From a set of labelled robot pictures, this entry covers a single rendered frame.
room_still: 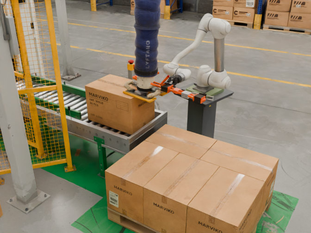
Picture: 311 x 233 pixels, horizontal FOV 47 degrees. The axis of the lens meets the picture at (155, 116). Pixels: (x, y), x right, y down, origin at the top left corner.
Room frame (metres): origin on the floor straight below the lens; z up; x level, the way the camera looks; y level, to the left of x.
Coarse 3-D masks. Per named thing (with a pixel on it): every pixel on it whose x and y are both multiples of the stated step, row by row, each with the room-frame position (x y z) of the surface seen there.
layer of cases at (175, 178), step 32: (160, 128) 3.23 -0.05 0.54; (128, 160) 2.64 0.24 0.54; (160, 160) 2.64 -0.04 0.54; (192, 160) 2.64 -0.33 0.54; (224, 160) 2.64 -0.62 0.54; (256, 160) 2.64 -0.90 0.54; (128, 192) 2.35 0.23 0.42; (160, 192) 2.20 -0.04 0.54; (192, 192) 2.20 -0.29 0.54; (224, 192) 2.20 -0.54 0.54; (256, 192) 2.20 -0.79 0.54; (160, 224) 2.18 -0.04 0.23; (192, 224) 2.02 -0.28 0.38; (224, 224) 1.89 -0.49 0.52
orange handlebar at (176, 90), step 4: (136, 76) 3.29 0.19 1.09; (152, 84) 3.12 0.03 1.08; (156, 84) 3.10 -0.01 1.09; (172, 88) 3.03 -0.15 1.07; (176, 88) 3.01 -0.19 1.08; (176, 92) 2.95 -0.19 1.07; (180, 92) 2.93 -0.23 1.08; (188, 96) 2.87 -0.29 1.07; (192, 96) 2.86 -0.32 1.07; (204, 100) 2.80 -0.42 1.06
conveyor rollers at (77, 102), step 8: (24, 80) 4.56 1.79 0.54; (40, 96) 4.02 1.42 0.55; (48, 96) 4.09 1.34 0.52; (56, 96) 4.09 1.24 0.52; (64, 96) 4.08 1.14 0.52; (72, 96) 4.07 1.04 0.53; (80, 96) 4.06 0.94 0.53; (64, 104) 3.83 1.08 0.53; (72, 104) 3.82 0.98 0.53; (80, 104) 3.81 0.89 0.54; (88, 120) 3.41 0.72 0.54; (104, 128) 3.22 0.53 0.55; (112, 128) 3.22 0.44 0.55; (128, 136) 3.10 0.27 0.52
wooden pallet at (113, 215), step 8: (264, 208) 2.47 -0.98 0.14; (112, 216) 2.46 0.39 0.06; (120, 216) 2.42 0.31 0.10; (120, 224) 2.41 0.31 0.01; (128, 224) 2.40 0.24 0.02; (136, 224) 2.40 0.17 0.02; (256, 224) 2.30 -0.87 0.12; (136, 232) 2.31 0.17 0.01; (144, 232) 2.30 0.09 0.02; (152, 232) 2.30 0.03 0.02; (160, 232) 2.18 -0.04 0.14
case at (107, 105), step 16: (96, 80) 3.54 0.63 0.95; (112, 80) 3.54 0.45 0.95; (128, 80) 3.54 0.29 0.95; (96, 96) 3.32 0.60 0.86; (112, 96) 3.20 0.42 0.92; (128, 96) 3.13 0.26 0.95; (96, 112) 3.33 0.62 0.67; (112, 112) 3.21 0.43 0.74; (128, 112) 3.10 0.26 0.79; (144, 112) 3.25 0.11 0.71; (128, 128) 3.10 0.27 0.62
